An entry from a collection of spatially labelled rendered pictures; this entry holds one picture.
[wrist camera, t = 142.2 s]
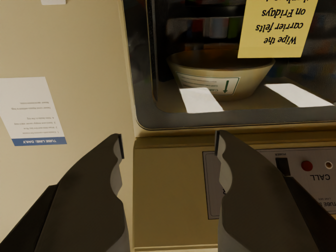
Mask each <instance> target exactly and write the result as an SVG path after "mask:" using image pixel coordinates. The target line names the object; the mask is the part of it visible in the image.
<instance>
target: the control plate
mask: <svg viewBox="0 0 336 252"><path fill-rule="evenodd" d="M256 151H258V152H259V153H260V154H262V155H263V156H264V157H265V158H267V159H268V160H269V161H270V162H271V163H272V164H273V165H275V166H276V167H277V164H276V158H287V160H288V165H289V170H290V176H286V177H293V178H294V179H295V180H296V181H297V182H298V183H299V184H300V185H301V186H302V187H303V188H304V189H305V190H306V191H307V192H308V193H309V194H310V195H311V196H312V197H313V198H314V199H315V200H316V201H317V202H318V203H319V204H320V205H321V206H322V207H323V208H324V209H325V210H326V211H327V212H328V213H329V214H330V215H335V214H336V146H323V147H298V148H272V149H256ZM202 157H203V169H204V180H205V192H206V204H207V215H208V220H216V219H219V217H220V210H221V203H222V198H223V197H224V195H225V194H226V191H225V190H224V188H223V186H222V185H221V184H220V181H219V178H220V170H221V161H220V160H219V159H218V157H217V156H215V151H203V152H202ZM303 161H309V162H311V163H312V166H313V168H312V170H311V171H305V170H303V169H302V166H301V164H302V162H303ZM327 161H328V162H331V163H332V168H331V169H328V168H326V167H325V162H327Z"/></svg>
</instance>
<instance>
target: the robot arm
mask: <svg viewBox="0 0 336 252"><path fill-rule="evenodd" d="M214 155H215V156H217V158H218V159H219V160H220V162H221V167H220V175H219V182H220V184H221V185H222V186H223V188H224V190H225V192H226V194H225V195H224V197H223V198H222V201H221V207H220V214H219V221H218V228H217V241H218V252H336V220H335V219H334V218H333V217H332V216H331V215H330V214H329V213H328V212H327V211H326V210H325V209H324V208H323V207H322V206H321V205H320V204H319V203H318V202H317V201H316V200H315V199H314V198H313V197H312V196H311V195H310V194H309V193H308V192H307V191H306V190H305V189H304V188H303V187H302V186H301V185H300V184H299V183H298V182H297V181H296V180H295V179H294V178H293V177H292V176H284V175H283V174H282V173H281V171H280V170H279V169H278V168H277V167H276V166H275V165H274V164H272V163H271V162H270V161H269V160H268V159H267V158H266V157H264V156H263V155H262V154H261V153H259V152H258V151H257V150H255V149H254V148H252V147H251V146H249V145H248V144H246V143H245V142H243V141H241V140H240V139H238V138H237V137H235V136H234V135H232V134H231V133H229V132H228V131H226V130H216V131H215V142H214ZM122 159H125V157H124V148H123V139H122V134H118V133H114V134H111V135H110V136H109V137H107V138H106V139H105V140H103V141H102V142H101V143H100V144H98V145H97V146H96V147H94V148H93V149H92V150H91V151H89V152H88V153H87V154H85V155H84V156H83V157H82V158H81V159H80V160H78V161H77V162H76V163H75V164H74V165H73V166H72V167H71V168H70V169H69V170H68V171H67V172H66V173H65V175H64V176H63V177H62V178H61V179H60V181H59V182H58V183H57V184H55V185H49V186H48V187H47V188H46V190H45V191H44V192H43V193H42V194H41V196H40V197H39V198H38V199H37V200H36V202H35V203H34V204H33V205H32V206H31V207H30V209H29V210H28V211H27V212H26V213H25V215H24V216H23V217H22V218H21V219H20V221H19V222H18V223H17V224H16V225H15V226H14V228H13V229H12V230H11V231H10V232H9V234H8V235H7V236H6V237H5V238H4V239H3V241H2V242H1V243H0V252H131V251H130V240H129V231H128V226H127V220H126V215H125V210H124V205H123V202H122V201H121V200H120V199H119V198H118V197H117V195H118V192H119V190H120V189H121V187H122V185H123V183H122V178H121V172H120V167H119V165H120V163H121V161H122Z"/></svg>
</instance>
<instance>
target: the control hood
mask: <svg viewBox="0 0 336 252"><path fill-rule="evenodd" d="M234 136H235V137H237V138H238V139H240V140H241V141H243V142H244V143H246V144H247V145H249V146H250V147H252V148H253V149H255V150H259V149H284V148H310V147H336V131H317V132H290V133H264V134H238V135H234ZM207 151H215V135H212V136H186V137H160V138H137V139H136V140H135V141H134V146H133V191H132V251H134V252H187V251H211V250H218V224H219V219H208V210H207V198H206V187H205V175H204V163H203V152H207Z"/></svg>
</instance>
